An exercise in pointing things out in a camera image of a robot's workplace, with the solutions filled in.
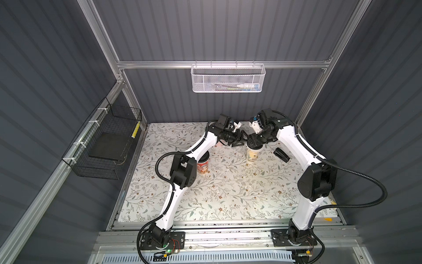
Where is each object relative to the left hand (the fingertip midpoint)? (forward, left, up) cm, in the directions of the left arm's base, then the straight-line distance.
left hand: (253, 145), depth 88 cm
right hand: (+2, -3, +1) cm, 3 cm away
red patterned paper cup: (-10, +27, -7) cm, 30 cm away
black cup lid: (-4, +1, +8) cm, 10 cm away
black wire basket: (-8, +71, +12) cm, 72 cm away
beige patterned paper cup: (-2, -2, -7) cm, 8 cm away
